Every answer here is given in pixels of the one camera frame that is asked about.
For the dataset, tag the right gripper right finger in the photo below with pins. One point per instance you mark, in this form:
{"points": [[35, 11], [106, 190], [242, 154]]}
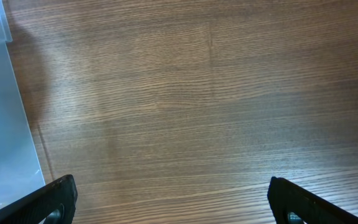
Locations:
{"points": [[292, 204]]}

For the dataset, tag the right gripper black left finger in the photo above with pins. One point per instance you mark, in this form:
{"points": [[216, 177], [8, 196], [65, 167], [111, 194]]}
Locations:
{"points": [[53, 203]]}

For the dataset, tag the clear plastic storage container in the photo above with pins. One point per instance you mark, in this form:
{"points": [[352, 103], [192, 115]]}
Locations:
{"points": [[20, 172]]}

